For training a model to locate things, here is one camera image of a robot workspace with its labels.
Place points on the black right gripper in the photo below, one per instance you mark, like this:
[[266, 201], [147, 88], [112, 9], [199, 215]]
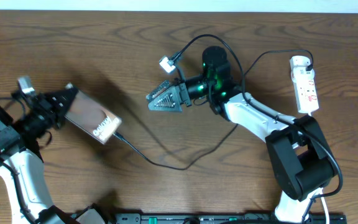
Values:
[[174, 98]]

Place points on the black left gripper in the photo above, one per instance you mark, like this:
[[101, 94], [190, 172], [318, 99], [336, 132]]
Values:
[[45, 101]]

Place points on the smartphone with bronze back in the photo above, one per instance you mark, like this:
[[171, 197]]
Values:
[[93, 118]]

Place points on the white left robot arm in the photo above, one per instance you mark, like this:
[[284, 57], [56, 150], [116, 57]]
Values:
[[21, 164]]

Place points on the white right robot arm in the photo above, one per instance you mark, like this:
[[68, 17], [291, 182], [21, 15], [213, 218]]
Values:
[[301, 159]]

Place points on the white USB charger adapter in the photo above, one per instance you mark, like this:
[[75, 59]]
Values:
[[301, 61]]

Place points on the white power strip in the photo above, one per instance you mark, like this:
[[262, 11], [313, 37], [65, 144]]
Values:
[[305, 90]]

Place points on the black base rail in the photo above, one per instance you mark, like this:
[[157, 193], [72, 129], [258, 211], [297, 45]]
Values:
[[93, 214]]

